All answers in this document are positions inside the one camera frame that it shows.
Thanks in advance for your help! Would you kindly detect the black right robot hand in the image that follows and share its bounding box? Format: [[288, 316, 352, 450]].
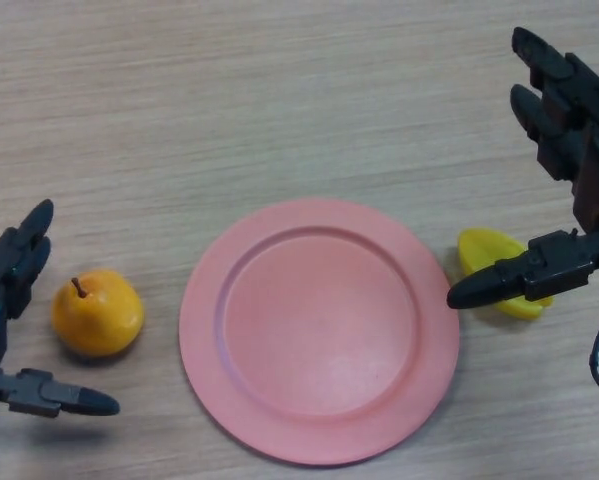
[[446, 26, 599, 310]]

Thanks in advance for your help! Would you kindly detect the yellow pear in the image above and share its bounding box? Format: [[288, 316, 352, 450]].
[[51, 268, 145, 358]]

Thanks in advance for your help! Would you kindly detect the pink round plate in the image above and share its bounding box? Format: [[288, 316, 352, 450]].
[[178, 198, 461, 454]]

